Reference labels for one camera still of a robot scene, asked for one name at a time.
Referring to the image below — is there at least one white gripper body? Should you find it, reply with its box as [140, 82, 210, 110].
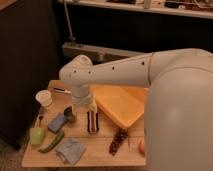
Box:
[72, 94, 97, 111]

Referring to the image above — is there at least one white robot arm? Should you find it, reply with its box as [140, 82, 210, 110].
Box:
[59, 48, 213, 171]

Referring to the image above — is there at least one small metal cup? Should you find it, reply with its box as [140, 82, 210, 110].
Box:
[64, 106, 76, 122]

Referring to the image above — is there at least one white paper cup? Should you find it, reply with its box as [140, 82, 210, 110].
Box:
[35, 90, 52, 108]

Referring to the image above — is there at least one green plastic cup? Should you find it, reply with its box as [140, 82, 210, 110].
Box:
[30, 127, 45, 145]

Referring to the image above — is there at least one white marker pen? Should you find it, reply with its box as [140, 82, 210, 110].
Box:
[53, 87, 71, 95]

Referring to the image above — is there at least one blue sponge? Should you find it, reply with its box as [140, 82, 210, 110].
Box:
[48, 113, 68, 133]

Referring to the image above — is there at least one green chili pepper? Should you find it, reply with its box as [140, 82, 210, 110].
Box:
[38, 131, 65, 154]

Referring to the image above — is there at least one small black spoon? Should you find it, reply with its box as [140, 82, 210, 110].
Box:
[38, 115, 44, 127]

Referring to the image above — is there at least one folded blue cloth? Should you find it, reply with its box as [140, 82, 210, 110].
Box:
[56, 138, 86, 165]

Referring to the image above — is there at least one orange fruit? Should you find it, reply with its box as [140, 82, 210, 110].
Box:
[139, 139, 146, 156]

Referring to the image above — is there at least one grey metal rail base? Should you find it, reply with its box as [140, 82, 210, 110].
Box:
[62, 42, 141, 62]

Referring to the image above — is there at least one white wall shelf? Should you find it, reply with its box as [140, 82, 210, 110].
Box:
[56, 0, 213, 20]

